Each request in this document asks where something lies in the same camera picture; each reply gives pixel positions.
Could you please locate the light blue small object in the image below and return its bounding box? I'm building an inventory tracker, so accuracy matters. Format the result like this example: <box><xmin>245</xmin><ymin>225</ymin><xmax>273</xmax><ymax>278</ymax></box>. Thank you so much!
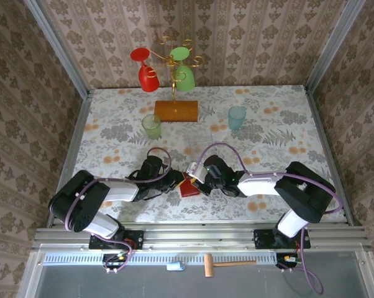
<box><xmin>166</xmin><ymin>261</ymin><xmax>186</xmax><ymax>273</ymax></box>

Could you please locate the red card holder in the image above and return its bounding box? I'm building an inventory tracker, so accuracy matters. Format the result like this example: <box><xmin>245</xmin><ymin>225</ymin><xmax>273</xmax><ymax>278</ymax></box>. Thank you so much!
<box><xmin>178</xmin><ymin>171</ymin><xmax>203</xmax><ymax>198</ymax></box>

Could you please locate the wooden mallet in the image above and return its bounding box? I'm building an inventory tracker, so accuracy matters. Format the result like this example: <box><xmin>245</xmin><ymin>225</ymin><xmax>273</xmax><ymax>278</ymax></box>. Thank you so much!
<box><xmin>204</xmin><ymin>253</ymin><xmax>257</xmax><ymax>278</ymax></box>

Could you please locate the black connector with wires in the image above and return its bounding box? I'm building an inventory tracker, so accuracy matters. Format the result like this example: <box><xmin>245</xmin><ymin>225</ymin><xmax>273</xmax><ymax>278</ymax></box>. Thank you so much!
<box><xmin>101</xmin><ymin>253</ymin><xmax>135</xmax><ymax>274</ymax></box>
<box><xmin>275</xmin><ymin>253</ymin><xmax>299</xmax><ymax>274</ymax></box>

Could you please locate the green plastic goblet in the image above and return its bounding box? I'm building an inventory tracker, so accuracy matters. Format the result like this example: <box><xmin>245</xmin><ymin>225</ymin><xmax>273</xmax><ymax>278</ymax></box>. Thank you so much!
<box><xmin>169</xmin><ymin>46</ymin><xmax>196</xmax><ymax>93</ymax></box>

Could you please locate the gold wire rack wooden base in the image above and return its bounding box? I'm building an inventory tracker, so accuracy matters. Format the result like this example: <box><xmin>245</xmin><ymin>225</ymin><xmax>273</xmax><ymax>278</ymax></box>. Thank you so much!
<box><xmin>145</xmin><ymin>36</ymin><xmax>205</xmax><ymax>123</ymax></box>

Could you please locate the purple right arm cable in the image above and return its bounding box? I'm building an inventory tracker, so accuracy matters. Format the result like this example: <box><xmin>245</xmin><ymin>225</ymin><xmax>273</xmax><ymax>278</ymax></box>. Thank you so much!
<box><xmin>194</xmin><ymin>142</ymin><xmax>344</xmax><ymax>296</ymax></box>

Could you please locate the red plastic goblet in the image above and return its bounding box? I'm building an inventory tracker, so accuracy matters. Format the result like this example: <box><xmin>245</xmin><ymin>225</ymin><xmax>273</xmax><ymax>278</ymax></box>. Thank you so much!
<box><xmin>130</xmin><ymin>48</ymin><xmax>161</xmax><ymax>93</ymax></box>

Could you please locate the teal plastic tumbler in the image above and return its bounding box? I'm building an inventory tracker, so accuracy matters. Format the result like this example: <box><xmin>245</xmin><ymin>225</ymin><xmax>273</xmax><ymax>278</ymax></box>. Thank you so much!
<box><xmin>227</xmin><ymin>106</ymin><xmax>247</xmax><ymax>131</ymax></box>

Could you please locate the green plastic tumbler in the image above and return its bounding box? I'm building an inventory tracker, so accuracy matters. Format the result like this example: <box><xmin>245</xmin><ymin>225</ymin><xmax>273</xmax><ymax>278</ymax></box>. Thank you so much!
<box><xmin>141</xmin><ymin>114</ymin><xmax>162</xmax><ymax>140</ymax></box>

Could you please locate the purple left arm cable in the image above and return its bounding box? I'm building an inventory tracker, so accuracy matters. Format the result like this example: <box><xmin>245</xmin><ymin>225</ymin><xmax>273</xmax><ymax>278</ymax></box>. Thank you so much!
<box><xmin>63</xmin><ymin>147</ymin><xmax>173</xmax><ymax>274</ymax></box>

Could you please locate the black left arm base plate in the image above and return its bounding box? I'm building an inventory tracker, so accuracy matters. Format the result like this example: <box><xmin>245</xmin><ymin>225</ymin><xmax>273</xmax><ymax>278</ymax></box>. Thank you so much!
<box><xmin>88</xmin><ymin>230</ymin><xmax>144</xmax><ymax>250</ymax></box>

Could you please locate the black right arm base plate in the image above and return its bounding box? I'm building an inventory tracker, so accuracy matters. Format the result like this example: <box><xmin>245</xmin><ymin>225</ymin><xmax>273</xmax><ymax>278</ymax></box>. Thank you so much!
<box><xmin>253</xmin><ymin>228</ymin><xmax>311</xmax><ymax>250</ymax></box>

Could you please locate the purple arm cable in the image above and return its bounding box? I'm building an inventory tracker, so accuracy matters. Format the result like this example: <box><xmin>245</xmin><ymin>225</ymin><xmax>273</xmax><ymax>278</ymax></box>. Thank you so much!
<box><xmin>63</xmin><ymin>147</ymin><xmax>173</xmax><ymax>274</ymax></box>
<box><xmin>194</xmin><ymin>142</ymin><xmax>344</xmax><ymax>296</ymax></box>

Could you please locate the white slotted cable duct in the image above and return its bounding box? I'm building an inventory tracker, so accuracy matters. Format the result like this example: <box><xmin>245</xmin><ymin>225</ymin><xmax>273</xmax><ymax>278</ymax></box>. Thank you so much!
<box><xmin>43</xmin><ymin>253</ymin><xmax>283</xmax><ymax>266</ymax></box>

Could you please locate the aluminium extrusion frame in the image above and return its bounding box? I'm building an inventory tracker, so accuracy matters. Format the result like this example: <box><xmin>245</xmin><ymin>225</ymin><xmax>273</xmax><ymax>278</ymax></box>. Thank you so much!
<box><xmin>16</xmin><ymin>0</ymin><xmax>374</xmax><ymax>298</ymax></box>

